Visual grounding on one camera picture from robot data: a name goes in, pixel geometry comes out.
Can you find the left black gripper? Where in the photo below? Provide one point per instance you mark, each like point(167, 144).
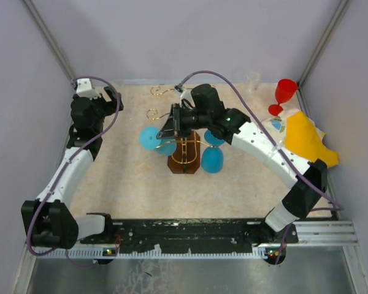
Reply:
point(111, 105)

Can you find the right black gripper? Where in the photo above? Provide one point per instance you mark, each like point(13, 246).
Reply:
point(173, 128)

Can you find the blue wine glass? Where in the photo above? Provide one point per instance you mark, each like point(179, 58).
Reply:
point(149, 141)
point(212, 160)

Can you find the clear wine glass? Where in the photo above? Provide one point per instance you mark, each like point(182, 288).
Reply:
point(253, 81)

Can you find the red plastic wine glass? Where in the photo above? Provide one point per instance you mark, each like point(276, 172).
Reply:
point(285, 90)

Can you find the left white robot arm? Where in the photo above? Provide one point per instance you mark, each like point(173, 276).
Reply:
point(47, 220)

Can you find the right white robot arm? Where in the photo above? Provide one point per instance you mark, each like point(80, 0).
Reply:
point(304, 179)

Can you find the patterned yellow cloth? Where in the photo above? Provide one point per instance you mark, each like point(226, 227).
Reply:
point(300, 135)

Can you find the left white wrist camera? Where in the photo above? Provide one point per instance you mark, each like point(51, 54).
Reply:
point(84, 88)

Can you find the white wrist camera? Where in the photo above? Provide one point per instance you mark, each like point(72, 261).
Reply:
point(183, 93)
point(84, 88)

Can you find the gold wire glass rack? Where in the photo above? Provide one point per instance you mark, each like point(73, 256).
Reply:
point(187, 156)

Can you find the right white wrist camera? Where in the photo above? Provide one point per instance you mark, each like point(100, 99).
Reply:
point(183, 93)

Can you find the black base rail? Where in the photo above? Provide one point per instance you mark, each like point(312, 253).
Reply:
point(237, 238)

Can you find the left aluminium corner post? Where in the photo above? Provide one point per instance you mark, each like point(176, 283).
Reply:
point(49, 38)

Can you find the aluminium corner post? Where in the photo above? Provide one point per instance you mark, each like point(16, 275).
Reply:
point(335, 20)
point(49, 38)

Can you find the right aluminium corner post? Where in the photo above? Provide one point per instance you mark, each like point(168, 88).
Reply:
point(335, 20)

